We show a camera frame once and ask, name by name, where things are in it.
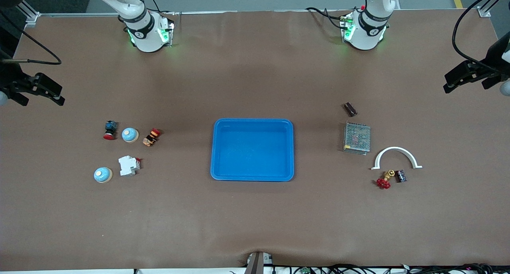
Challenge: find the blue plastic tray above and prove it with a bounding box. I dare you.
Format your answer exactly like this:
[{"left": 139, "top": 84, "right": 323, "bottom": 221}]
[{"left": 210, "top": 118, "right": 294, "bottom": 182}]

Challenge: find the red push button blue body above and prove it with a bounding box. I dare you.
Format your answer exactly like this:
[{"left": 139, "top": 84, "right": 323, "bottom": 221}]
[{"left": 103, "top": 121, "right": 118, "bottom": 141}]

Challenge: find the silver table edge strip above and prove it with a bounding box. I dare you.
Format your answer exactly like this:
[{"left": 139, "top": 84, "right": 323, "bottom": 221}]
[{"left": 40, "top": 9, "right": 479, "bottom": 18}]

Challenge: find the white arch pipe clamp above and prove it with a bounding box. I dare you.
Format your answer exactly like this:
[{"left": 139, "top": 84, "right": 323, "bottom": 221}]
[{"left": 371, "top": 147, "right": 423, "bottom": 170}]

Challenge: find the white circuit breaker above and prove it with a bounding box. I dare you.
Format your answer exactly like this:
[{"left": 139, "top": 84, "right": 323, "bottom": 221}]
[{"left": 118, "top": 155, "right": 141, "bottom": 176}]

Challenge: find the metal mesh power supply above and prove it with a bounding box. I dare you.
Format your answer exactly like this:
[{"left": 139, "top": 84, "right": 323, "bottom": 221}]
[{"left": 343, "top": 122, "right": 371, "bottom": 155}]

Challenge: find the aluminium frame corner bracket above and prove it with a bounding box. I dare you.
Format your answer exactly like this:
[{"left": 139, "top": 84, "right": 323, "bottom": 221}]
[
  {"left": 476, "top": 0, "right": 508, "bottom": 18},
  {"left": 16, "top": 0, "right": 40, "bottom": 27}
]

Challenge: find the red orange push button switch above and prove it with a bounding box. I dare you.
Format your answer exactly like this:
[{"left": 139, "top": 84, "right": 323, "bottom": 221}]
[{"left": 143, "top": 128, "right": 162, "bottom": 147}]

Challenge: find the black right arm base cable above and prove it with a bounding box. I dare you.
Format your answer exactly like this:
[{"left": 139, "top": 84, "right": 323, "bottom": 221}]
[{"left": 135, "top": 0, "right": 176, "bottom": 16}]

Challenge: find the black arm base cable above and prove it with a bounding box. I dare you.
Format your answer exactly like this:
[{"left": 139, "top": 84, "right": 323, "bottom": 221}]
[
  {"left": 135, "top": 0, "right": 176, "bottom": 16},
  {"left": 306, "top": 6, "right": 347, "bottom": 29}
]

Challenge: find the brass valve red handle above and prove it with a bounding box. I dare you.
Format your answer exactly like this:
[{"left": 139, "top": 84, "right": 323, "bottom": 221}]
[{"left": 376, "top": 170, "right": 396, "bottom": 190}]

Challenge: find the black left arm base cable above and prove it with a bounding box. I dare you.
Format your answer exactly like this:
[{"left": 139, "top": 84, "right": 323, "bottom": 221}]
[{"left": 306, "top": 6, "right": 347, "bottom": 29}]

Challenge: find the black cable bundle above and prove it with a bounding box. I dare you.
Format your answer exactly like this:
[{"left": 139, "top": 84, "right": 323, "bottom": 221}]
[{"left": 275, "top": 263, "right": 510, "bottom": 274}]

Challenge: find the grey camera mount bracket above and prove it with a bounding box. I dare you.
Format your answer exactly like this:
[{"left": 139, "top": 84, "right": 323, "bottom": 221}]
[{"left": 244, "top": 251, "right": 274, "bottom": 274}]

